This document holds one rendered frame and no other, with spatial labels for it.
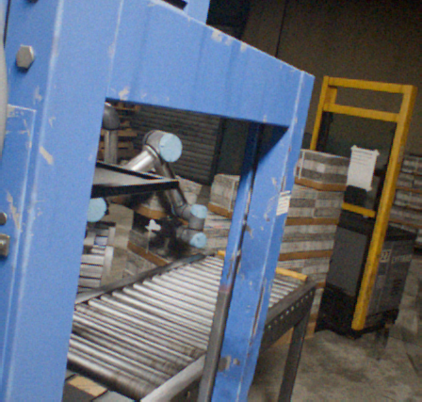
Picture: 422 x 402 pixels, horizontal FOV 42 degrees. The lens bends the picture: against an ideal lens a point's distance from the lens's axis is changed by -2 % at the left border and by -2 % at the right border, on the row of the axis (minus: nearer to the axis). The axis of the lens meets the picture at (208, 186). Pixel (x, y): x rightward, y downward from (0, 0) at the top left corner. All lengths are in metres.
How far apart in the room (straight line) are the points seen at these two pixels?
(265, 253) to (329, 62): 9.02
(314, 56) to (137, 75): 9.53
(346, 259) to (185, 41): 3.85
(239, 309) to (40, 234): 0.63
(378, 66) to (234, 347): 8.88
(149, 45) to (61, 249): 0.20
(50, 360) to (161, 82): 0.28
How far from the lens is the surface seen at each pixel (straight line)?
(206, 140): 10.55
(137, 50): 0.52
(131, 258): 3.14
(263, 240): 0.99
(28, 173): 0.44
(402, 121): 3.98
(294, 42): 10.17
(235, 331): 1.05
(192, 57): 0.61
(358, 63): 9.82
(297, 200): 3.49
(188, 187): 2.89
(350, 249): 4.33
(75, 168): 0.47
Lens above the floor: 1.46
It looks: 8 degrees down
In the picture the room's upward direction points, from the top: 10 degrees clockwise
